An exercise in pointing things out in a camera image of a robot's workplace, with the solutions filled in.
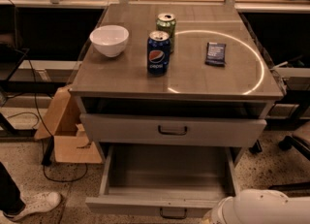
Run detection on blue Pepsi can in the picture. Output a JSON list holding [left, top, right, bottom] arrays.
[[147, 31, 171, 75]]

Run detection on green soda can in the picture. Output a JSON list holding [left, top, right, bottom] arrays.
[[156, 13, 176, 52]]

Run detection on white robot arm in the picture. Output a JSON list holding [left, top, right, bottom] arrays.
[[200, 189, 310, 224]]

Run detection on black office chair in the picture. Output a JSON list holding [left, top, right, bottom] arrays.
[[268, 120, 310, 192]]

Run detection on grey drawer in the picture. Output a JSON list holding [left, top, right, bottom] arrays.
[[80, 113, 266, 147], [86, 144, 239, 219]]

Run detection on dark blue snack bar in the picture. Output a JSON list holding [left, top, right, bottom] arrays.
[[205, 43, 226, 67]]

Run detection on grey drawer cabinet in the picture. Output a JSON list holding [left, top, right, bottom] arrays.
[[69, 2, 284, 168]]

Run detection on white ceramic bowl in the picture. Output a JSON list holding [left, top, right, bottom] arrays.
[[90, 25, 129, 57]]

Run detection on black floor cable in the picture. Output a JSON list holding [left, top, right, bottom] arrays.
[[0, 0, 89, 183]]

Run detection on white sneaker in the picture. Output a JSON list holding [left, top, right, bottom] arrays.
[[1, 192, 62, 222]]

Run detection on cardboard box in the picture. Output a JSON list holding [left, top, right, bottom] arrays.
[[34, 85, 103, 164]]

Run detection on grey top drawer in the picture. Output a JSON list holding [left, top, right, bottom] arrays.
[[80, 113, 266, 147]]

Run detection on dark trouser leg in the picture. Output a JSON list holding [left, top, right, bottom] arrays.
[[0, 162, 25, 215]]

